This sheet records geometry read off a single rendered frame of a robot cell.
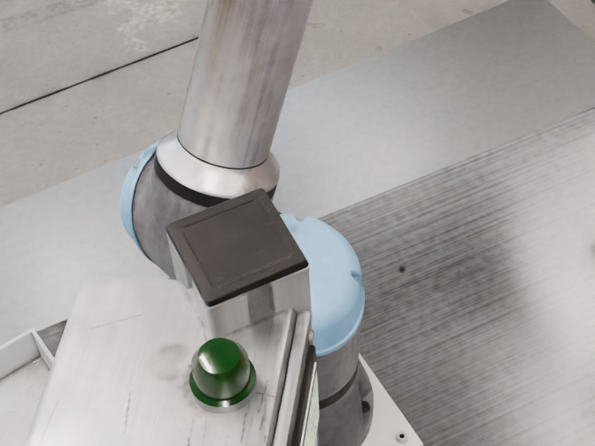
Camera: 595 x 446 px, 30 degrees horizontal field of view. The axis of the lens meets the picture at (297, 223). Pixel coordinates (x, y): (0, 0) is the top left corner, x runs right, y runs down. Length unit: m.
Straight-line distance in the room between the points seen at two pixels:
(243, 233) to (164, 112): 2.22
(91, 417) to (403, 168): 0.98
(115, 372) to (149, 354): 0.01
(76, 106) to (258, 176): 1.75
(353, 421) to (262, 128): 0.30
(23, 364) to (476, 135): 0.62
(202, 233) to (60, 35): 2.49
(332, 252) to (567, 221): 0.45
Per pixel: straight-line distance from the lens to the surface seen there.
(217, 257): 0.44
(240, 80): 0.94
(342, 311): 0.94
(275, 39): 0.92
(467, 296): 1.26
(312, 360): 0.46
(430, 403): 1.18
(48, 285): 1.31
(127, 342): 0.46
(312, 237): 0.96
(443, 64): 1.52
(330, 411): 1.04
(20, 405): 1.22
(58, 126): 2.69
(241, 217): 0.46
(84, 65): 2.83
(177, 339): 0.45
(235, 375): 0.42
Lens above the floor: 1.85
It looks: 50 degrees down
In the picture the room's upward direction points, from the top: 4 degrees counter-clockwise
